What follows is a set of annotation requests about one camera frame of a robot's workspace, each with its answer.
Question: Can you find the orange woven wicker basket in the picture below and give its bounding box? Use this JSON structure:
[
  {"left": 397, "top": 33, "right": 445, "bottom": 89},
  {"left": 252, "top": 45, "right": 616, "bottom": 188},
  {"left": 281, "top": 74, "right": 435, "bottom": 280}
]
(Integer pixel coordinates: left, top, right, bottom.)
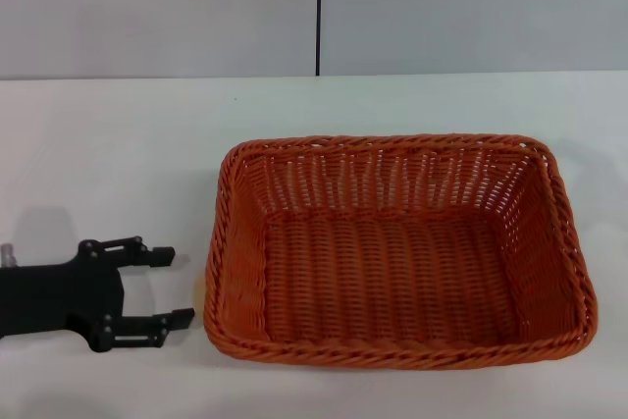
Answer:
[{"left": 201, "top": 131, "right": 600, "bottom": 371}]

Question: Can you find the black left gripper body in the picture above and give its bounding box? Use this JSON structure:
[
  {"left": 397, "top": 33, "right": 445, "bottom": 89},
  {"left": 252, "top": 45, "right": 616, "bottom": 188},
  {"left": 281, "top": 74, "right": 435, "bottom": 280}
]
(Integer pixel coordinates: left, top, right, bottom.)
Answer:
[{"left": 0, "top": 249, "right": 128, "bottom": 342}]

